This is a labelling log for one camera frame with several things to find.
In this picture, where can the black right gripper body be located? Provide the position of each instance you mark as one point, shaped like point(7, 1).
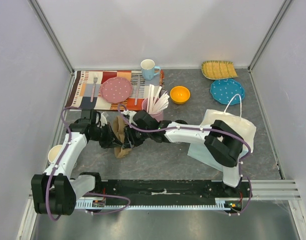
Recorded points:
point(129, 136)

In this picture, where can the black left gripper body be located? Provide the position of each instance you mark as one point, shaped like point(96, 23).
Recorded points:
point(105, 138)

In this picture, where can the brown cardboard cup carrier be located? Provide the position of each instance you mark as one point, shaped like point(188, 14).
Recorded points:
point(118, 129)

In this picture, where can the black plastic cup lid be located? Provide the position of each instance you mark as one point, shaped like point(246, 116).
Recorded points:
point(179, 121)

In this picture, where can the light blue paper bag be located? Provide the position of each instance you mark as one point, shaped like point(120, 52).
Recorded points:
point(220, 150)

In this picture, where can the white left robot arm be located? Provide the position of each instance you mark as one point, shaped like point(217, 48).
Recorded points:
point(53, 192)

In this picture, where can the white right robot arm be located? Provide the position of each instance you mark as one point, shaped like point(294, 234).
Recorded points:
point(167, 131)

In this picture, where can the pink straw holder cup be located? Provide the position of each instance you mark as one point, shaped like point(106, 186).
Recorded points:
point(159, 116)

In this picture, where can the white wrapped straw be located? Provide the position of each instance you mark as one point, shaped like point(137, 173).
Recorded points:
point(156, 100)
point(163, 101)
point(150, 97)

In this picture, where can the pink polka dot plate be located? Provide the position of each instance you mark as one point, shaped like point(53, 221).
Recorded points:
point(116, 90)

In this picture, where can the colourful striped placemat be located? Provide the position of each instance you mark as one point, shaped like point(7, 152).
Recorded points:
point(86, 89)

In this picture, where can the grey table knife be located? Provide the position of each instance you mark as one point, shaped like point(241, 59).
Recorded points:
point(137, 90)

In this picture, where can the orange bowl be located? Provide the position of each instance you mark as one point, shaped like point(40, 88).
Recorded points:
point(180, 94)

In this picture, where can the light blue mug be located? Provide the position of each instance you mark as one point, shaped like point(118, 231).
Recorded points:
point(149, 69)

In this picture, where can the blue polka dot plate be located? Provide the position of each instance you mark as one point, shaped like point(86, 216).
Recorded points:
point(226, 91)

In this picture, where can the yellow woven tray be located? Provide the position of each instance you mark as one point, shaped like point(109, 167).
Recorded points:
point(218, 69)

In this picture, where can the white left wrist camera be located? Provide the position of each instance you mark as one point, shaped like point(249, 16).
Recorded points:
point(101, 119)

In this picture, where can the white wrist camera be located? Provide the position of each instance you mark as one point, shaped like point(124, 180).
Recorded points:
point(129, 115)
point(101, 119)

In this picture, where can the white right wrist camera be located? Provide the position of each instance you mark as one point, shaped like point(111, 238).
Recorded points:
point(129, 115)

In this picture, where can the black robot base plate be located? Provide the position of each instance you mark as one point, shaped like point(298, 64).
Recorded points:
point(172, 191)

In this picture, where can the silver fork pink handle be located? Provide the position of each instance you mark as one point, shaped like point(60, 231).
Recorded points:
point(95, 80)

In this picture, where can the grey slotted cable duct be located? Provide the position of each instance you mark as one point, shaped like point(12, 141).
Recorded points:
point(91, 204)

